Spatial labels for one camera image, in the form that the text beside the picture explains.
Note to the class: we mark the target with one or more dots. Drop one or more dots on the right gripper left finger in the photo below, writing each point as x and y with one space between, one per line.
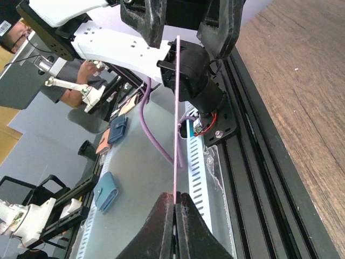
155 238

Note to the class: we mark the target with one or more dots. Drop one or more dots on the dark blue wallet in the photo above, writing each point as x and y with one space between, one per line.
117 129

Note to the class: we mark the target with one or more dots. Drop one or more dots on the red striped credit card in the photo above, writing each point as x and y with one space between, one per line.
176 117

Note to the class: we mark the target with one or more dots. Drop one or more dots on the light blue cable duct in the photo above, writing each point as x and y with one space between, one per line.
206 188

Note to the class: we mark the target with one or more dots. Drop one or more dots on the person in background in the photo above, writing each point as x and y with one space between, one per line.
14 33

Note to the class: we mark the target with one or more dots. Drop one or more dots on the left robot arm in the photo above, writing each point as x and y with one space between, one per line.
174 43

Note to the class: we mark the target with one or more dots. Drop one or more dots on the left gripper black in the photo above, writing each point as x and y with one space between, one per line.
218 22

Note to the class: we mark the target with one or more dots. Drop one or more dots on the tan leather wallet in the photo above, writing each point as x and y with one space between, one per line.
104 146

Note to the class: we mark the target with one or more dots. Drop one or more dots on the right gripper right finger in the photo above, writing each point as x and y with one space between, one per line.
193 238

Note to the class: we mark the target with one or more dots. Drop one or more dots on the light blue wallet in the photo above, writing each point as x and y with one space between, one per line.
105 192

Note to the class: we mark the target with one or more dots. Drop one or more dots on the metal front plate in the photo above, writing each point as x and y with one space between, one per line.
141 174

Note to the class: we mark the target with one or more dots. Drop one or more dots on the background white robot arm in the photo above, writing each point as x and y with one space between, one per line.
79 72

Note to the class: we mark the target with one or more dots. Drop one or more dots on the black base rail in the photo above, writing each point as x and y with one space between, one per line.
271 214

